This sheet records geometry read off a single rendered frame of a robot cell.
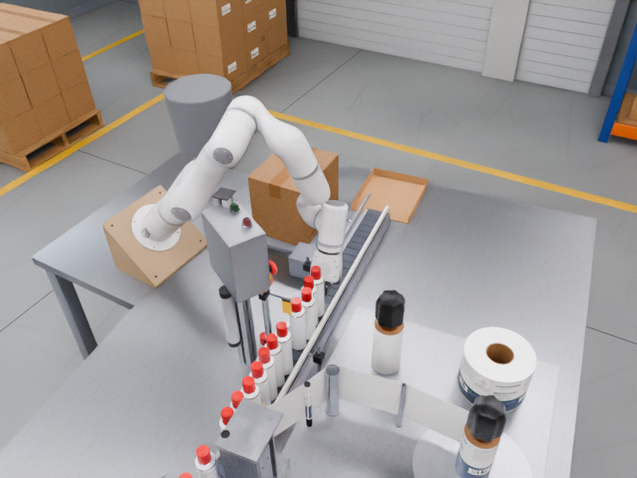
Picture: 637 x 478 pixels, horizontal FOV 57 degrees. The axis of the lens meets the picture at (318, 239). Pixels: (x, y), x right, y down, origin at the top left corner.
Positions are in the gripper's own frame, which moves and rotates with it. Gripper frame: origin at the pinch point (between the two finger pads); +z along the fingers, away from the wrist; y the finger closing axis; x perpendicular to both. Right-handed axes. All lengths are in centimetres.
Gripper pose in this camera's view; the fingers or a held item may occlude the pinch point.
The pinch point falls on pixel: (323, 290)
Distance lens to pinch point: 199.2
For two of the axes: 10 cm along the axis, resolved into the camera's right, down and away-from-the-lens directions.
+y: 9.2, 2.4, -3.1
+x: 3.8, -3.0, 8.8
